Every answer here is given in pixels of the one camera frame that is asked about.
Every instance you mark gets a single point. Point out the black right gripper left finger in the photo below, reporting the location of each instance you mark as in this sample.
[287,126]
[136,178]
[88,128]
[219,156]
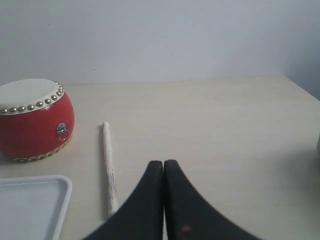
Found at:
[141,215]

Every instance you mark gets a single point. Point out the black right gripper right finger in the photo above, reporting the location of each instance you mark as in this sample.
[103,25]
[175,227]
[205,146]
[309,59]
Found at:
[189,216]

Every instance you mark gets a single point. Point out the white wooden drumstick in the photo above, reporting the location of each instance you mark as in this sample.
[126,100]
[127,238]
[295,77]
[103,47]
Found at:
[109,168]

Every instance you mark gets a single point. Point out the small red drum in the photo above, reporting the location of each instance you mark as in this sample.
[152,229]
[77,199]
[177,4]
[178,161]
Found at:
[37,118]

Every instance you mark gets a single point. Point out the white plastic tray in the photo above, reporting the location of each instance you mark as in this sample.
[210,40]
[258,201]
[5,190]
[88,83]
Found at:
[34,207]

